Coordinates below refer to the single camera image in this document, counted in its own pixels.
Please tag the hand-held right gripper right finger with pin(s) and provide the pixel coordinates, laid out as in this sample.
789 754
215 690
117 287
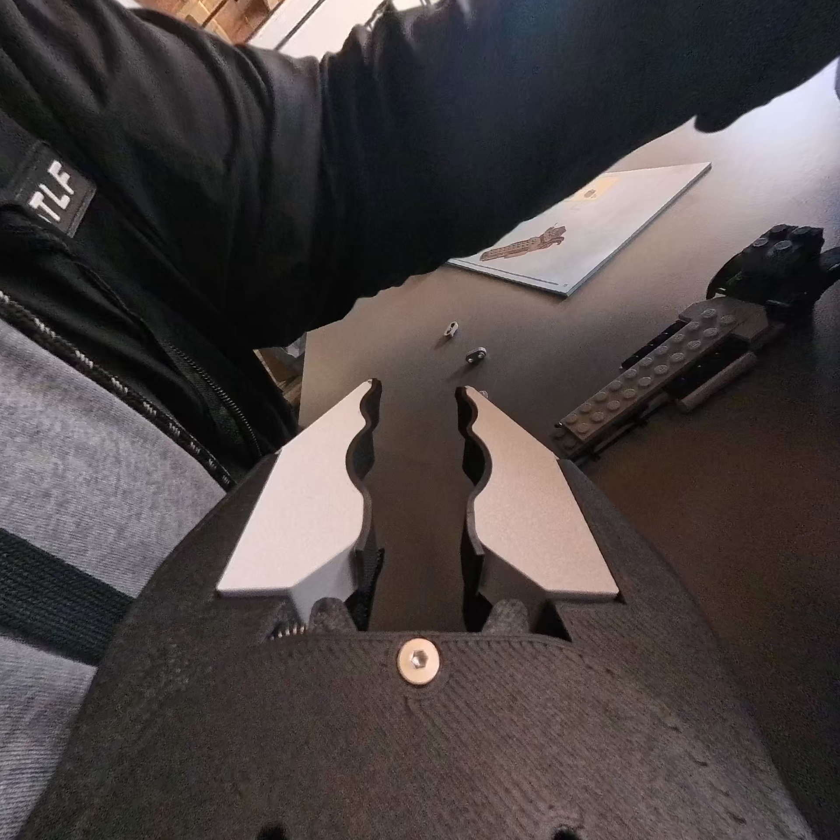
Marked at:
538 525

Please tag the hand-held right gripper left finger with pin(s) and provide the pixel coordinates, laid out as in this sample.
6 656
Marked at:
302 518

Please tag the person's left forearm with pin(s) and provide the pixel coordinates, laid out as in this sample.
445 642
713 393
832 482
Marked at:
558 118

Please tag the grey desk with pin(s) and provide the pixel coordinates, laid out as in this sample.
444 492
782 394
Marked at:
722 525

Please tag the grey black brick model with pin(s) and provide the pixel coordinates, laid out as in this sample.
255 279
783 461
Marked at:
663 367

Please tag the person's grey pants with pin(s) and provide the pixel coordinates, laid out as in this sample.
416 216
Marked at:
65 426

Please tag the light blue instruction booklet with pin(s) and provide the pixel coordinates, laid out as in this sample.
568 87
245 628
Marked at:
623 223

